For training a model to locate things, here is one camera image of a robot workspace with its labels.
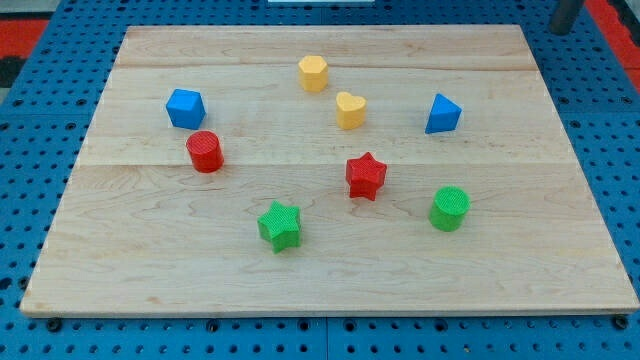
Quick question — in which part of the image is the wooden board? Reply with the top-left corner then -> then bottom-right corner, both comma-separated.
21,25 -> 639,318

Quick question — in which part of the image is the yellow hexagon block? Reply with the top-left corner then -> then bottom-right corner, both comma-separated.
298,55 -> 328,92

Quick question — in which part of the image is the blue triangle block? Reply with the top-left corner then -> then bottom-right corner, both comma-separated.
425,93 -> 462,134

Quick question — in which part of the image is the yellow heart block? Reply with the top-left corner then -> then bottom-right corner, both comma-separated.
336,91 -> 367,130

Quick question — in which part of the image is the red cylinder block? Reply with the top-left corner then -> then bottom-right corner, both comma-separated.
186,130 -> 224,173

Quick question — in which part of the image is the blue cube block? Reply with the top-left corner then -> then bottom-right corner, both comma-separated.
165,89 -> 206,130

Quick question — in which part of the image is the red star block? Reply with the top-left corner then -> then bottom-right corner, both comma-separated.
345,152 -> 387,201

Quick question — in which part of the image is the green cylinder block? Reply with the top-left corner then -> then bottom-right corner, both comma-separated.
428,186 -> 471,232

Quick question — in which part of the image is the green star block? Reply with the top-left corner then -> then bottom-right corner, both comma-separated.
257,201 -> 301,254

